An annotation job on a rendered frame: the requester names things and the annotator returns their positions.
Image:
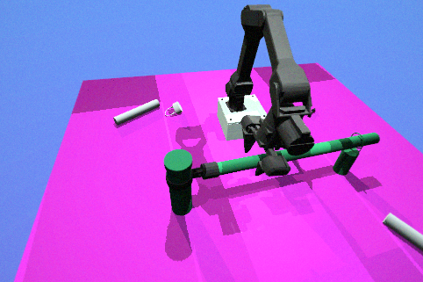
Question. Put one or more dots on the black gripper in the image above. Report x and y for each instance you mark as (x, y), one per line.
(254, 129)

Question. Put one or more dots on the white cylindrical tube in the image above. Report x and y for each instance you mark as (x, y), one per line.
(136, 112)

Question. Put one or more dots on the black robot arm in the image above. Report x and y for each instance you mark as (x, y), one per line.
(288, 83)

